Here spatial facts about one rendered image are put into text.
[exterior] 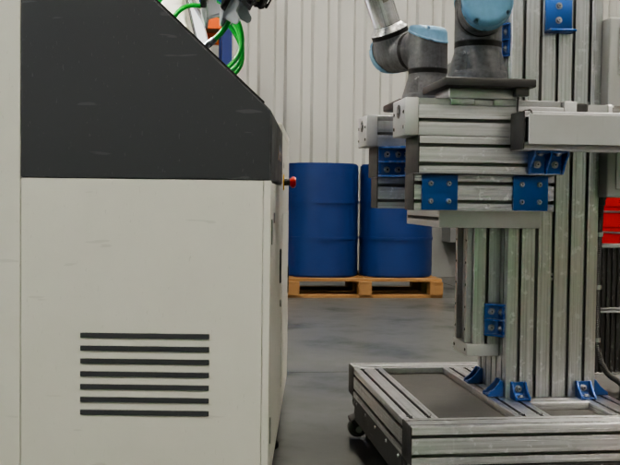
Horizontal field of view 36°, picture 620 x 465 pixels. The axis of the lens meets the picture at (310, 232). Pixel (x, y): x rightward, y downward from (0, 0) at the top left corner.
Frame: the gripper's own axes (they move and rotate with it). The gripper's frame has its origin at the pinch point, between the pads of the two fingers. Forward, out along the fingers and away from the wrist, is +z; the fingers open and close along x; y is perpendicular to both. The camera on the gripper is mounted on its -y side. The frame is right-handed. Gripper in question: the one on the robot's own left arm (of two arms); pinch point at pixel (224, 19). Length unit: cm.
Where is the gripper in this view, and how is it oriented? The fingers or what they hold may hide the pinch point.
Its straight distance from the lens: 245.8
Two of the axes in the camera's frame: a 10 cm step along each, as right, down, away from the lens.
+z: -4.7, 6.8, 5.6
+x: 5.8, -2.4, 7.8
